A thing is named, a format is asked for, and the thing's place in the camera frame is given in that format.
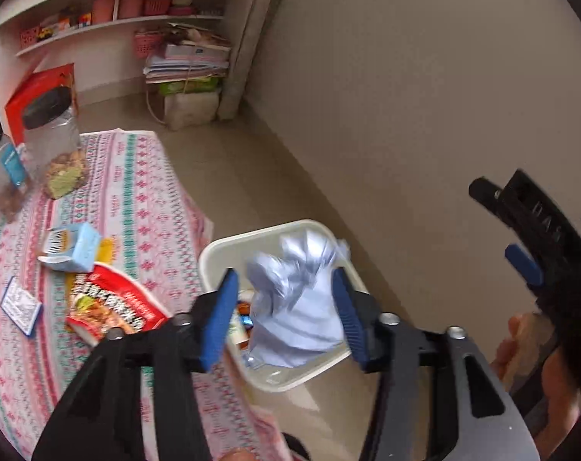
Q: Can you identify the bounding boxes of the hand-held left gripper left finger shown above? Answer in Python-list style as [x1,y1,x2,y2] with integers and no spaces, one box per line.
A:
[31,268,240,461]

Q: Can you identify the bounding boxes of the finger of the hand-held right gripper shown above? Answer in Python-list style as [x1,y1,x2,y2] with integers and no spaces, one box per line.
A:
[505,244,545,289]
[469,177,512,224]

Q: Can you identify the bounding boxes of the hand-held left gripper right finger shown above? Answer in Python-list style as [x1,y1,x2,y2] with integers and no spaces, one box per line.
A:
[331,265,543,461]

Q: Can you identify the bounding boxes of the white paper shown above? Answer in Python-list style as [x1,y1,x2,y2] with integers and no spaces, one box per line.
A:
[245,229,353,368]

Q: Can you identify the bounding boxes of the white plastic waste bin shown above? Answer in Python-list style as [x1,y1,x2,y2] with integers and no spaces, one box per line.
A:
[198,219,370,392]

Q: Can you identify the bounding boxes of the person's right hand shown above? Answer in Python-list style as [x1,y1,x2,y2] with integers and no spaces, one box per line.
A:
[491,312,581,443]

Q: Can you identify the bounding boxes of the colourful snack wrapper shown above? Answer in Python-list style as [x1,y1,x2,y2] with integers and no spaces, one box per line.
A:
[228,298,261,347]

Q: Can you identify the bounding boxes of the red instant noodle packet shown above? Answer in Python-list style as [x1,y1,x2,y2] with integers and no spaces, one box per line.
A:
[66,262,171,347]

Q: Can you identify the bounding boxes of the yellow packet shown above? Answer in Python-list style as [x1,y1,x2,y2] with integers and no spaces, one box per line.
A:
[96,235,117,266]

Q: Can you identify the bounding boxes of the patterned pink tablecloth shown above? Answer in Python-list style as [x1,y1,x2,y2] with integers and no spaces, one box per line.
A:
[0,129,291,461]

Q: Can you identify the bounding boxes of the light blue carton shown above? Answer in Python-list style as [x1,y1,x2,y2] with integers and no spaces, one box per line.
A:
[37,222,103,272]

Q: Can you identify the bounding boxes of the flat white blue box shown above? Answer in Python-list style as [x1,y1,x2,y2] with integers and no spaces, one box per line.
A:
[0,276,44,337]

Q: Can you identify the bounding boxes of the white sack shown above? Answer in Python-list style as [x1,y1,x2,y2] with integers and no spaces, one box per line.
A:
[163,90,221,130]

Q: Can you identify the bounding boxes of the green packet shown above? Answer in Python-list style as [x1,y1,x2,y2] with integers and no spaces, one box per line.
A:
[157,79,222,96]

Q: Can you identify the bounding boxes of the clear jar black lid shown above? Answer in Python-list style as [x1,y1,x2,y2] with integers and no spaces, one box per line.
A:
[22,85,88,200]

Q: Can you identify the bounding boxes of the clear jar blue label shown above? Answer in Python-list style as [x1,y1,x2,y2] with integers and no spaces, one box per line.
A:
[0,137,32,224]

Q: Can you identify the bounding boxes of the stack of papers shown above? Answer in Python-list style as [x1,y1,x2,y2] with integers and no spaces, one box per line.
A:
[143,22,232,85]

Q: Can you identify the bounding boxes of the pink hanging basket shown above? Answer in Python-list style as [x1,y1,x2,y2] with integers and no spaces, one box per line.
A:
[134,30,165,57]

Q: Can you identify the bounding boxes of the white bookshelf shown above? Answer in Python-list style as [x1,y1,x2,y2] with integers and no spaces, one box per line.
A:
[0,0,272,99]

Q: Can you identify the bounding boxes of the red gift box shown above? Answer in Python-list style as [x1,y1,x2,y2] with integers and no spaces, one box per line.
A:
[5,63,80,145]

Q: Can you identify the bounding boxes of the colourful toy blocks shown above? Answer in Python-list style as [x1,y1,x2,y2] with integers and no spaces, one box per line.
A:
[38,10,93,36]

